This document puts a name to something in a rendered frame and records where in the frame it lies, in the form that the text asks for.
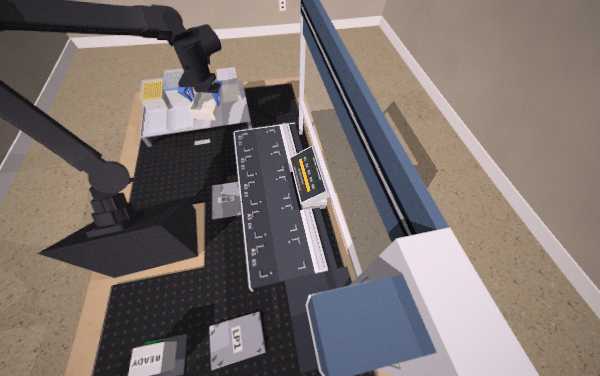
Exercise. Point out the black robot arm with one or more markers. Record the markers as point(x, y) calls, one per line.
point(107, 178)

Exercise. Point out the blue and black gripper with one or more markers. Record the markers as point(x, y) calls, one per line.
point(195, 77)

